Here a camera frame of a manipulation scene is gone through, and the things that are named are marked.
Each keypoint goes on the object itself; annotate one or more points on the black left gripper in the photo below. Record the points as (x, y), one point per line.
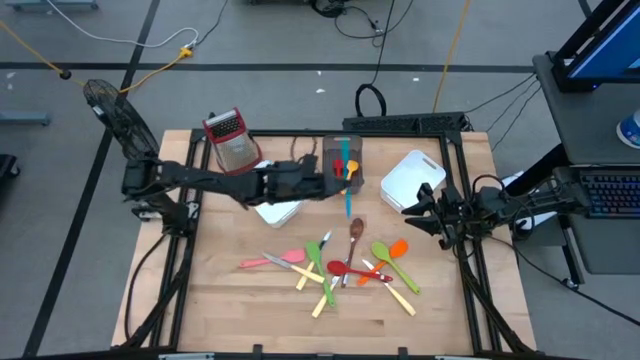
(295, 182)

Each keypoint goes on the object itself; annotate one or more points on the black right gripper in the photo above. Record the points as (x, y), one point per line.
(452, 215)

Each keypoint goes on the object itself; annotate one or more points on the red silicone spatula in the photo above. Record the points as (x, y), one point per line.
(338, 169)

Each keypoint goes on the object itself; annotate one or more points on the blue silicone spoon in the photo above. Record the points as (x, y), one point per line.
(348, 207)

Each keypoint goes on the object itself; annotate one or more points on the yellow silicone spoon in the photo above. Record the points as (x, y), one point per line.
(353, 165)

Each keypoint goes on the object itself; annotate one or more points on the green silicone spoon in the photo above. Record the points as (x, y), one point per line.
(313, 250)
(380, 251)

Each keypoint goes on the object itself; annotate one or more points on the pink silicone spatula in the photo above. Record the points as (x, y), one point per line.
(296, 255)

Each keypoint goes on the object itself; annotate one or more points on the red silicone spoon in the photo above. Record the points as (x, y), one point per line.
(337, 268)

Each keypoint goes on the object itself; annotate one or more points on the cream spatula back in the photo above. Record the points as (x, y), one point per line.
(320, 306)

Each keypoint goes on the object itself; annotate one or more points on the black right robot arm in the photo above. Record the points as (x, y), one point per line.
(545, 205)

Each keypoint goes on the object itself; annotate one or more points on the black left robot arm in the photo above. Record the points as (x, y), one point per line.
(210, 180)

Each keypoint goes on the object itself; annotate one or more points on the white plastic bin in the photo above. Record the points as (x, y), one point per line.
(280, 215)
(410, 182)

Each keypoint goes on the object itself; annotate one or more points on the grey translucent plastic bin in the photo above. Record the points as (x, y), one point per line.
(356, 150)

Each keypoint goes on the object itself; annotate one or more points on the brown wooden spoon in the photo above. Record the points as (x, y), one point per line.
(356, 228)

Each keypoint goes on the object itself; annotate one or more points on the black perforated control box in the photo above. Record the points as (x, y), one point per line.
(400, 122)

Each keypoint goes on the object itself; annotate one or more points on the white paper sheet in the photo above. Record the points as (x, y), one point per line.
(512, 179)

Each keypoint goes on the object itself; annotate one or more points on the red steel box grater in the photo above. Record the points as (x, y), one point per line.
(232, 145)

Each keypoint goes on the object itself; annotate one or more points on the grey black equipment cart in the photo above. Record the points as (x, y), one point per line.
(585, 120)

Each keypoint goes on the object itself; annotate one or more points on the black backlit keyboard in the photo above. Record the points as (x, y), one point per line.
(612, 192)

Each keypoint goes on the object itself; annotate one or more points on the blue white round container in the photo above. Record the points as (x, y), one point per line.
(631, 131)

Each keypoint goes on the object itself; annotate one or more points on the black floor fan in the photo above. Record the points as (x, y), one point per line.
(122, 125)

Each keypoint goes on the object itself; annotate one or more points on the black computer monitor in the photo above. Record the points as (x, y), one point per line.
(612, 50)

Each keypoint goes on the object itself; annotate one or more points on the black floor puck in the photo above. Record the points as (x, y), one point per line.
(65, 75)

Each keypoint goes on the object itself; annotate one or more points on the grey stand base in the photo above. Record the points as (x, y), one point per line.
(22, 119)
(50, 4)

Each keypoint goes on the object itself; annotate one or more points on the black caster base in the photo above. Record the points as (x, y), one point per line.
(6, 167)

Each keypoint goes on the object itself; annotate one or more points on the silver aluminium rail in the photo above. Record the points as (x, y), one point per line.
(460, 358)
(185, 357)

